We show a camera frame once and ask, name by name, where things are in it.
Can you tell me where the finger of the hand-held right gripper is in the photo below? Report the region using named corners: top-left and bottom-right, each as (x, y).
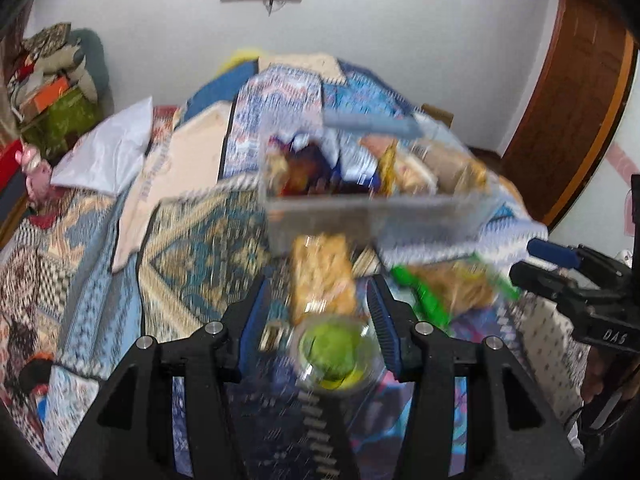
top-left (526, 238), bottom-right (582, 267)
top-left (509, 261), bottom-right (569, 302)

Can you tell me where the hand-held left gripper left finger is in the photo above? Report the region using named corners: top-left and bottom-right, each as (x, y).
top-left (59, 275), bottom-right (271, 480)

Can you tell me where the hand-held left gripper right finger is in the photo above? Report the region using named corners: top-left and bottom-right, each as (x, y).
top-left (366, 275), bottom-right (584, 480)

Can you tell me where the green jelly cup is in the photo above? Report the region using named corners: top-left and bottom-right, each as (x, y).
top-left (294, 311), bottom-right (387, 394)

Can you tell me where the green-edged chips packet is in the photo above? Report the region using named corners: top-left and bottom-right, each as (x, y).
top-left (389, 254), bottom-right (522, 332)

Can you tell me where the clear packet of small biscuits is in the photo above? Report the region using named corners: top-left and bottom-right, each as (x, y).
top-left (289, 233), bottom-right (359, 325)

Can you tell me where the clear plastic storage container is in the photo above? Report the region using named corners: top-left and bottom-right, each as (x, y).
top-left (259, 109), bottom-right (503, 257)

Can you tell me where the bread slice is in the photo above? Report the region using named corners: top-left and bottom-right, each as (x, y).
top-left (399, 139), bottom-right (490, 197)

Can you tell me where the blue snack packet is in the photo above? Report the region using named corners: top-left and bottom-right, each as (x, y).
top-left (289, 131), bottom-right (382, 197)

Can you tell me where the person's right hand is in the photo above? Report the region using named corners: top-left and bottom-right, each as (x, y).
top-left (581, 346), bottom-right (627, 404)

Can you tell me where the white sliding door with hearts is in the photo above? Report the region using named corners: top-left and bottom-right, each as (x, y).
top-left (547, 45), bottom-right (640, 271)

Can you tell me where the brown wooden door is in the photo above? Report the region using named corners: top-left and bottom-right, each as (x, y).
top-left (499, 0), bottom-right (628, 227)

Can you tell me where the brown cardboard box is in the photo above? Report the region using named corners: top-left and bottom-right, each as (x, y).
top-left (421, 103), bottom-right (455, 129)

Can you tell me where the white pillow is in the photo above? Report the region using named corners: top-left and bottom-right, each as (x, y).
top-left (50, 96), bottom-right (154, 194)

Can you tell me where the pink rabbit toy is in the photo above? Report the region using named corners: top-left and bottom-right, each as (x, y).
top-left (14, 142), bottom-right (54, 202)

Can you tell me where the yellow round object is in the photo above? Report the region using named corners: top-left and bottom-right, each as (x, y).
top-left (221, 48), bottom-right (267, 74)

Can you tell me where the green patterned cloth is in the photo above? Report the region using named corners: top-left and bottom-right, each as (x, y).
top-left (21, 87), bottom-right (102, 157)

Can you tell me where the red box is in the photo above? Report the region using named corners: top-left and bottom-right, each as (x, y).
top-left (0, 141), bottom-right (27, 183)

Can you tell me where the orange box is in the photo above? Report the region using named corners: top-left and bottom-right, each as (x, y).
top-left (21, 76), bottom-right (72, 117)

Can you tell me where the grey-blue round cushion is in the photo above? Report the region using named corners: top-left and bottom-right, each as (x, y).
top-left (69, 29), bottom-right (110, 107)

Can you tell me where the grey plush toy pile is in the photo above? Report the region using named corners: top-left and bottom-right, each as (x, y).
top-left (9, 21), bottom-right (99, 107)

